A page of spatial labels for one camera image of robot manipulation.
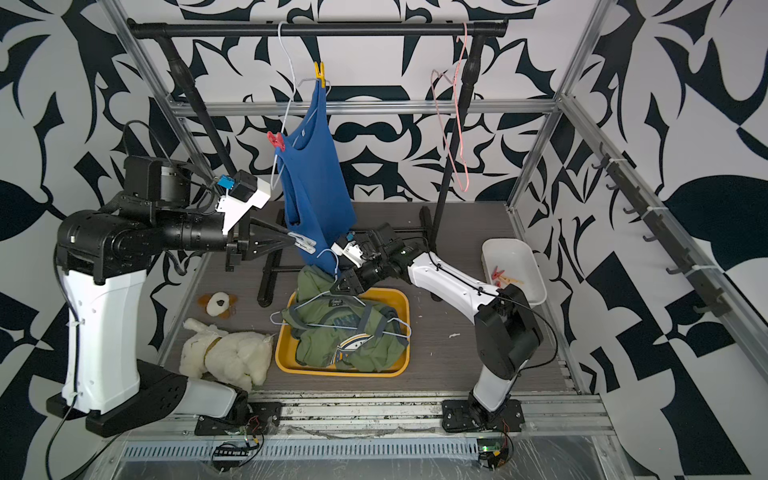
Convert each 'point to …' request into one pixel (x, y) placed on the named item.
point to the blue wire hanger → (328, 292)
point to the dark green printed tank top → (342, 330)
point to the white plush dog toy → (242, 357)
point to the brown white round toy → (218, 304)
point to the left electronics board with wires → (229, 456)
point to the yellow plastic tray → (285, 348)
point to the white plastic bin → (506, 262)
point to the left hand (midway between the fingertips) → (287, 231)
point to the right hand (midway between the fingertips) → (336, 284)
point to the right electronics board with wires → (493, 452)
